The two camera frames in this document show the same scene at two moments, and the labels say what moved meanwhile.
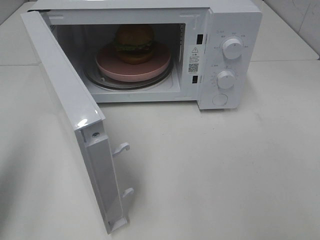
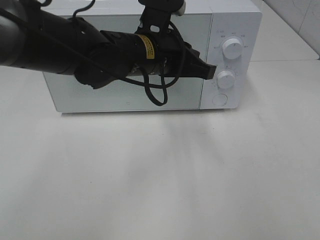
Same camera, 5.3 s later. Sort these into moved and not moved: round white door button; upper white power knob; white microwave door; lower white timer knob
Moved: white microwave door
Not moved: round white door button; lower white timer knob; upper white power knob
